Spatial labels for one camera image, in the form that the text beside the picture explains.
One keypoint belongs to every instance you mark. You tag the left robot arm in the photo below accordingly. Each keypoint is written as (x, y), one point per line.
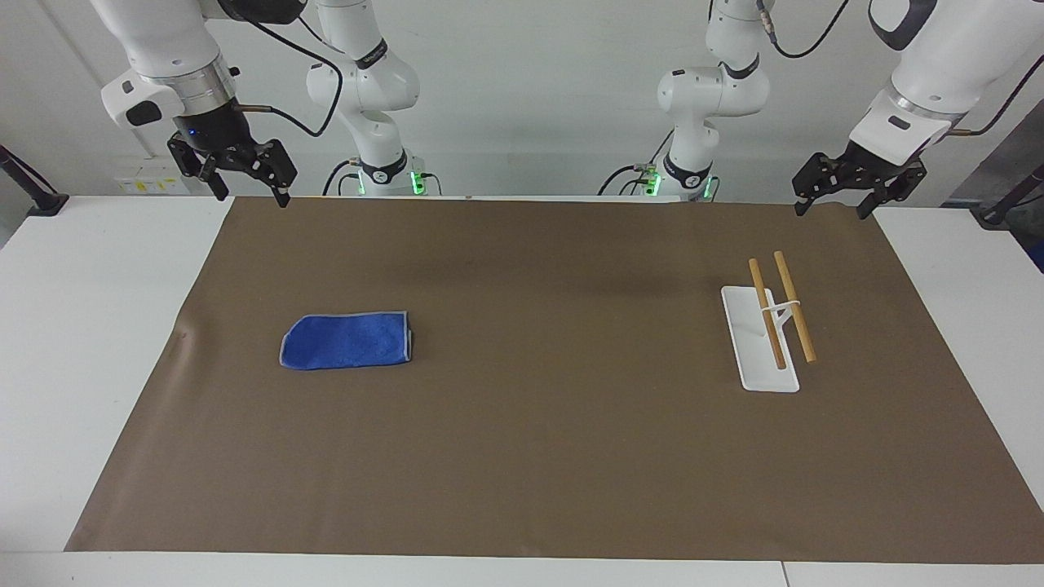
(938, 57)

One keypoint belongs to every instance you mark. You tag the white rack with wooden rods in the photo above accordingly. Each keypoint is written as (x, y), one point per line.
(754, 342)

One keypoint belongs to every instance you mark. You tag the blue towel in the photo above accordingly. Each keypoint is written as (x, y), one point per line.
(347, 341)

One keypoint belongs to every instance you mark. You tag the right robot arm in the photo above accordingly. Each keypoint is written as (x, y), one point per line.
(163, 49)

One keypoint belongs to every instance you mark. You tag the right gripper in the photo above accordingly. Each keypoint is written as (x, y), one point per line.
(214, 129)

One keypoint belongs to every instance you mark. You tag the black stand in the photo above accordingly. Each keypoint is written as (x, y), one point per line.
(33, 189)
(1007, 204)

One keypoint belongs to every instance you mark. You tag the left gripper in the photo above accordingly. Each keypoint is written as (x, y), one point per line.
(885, 167)

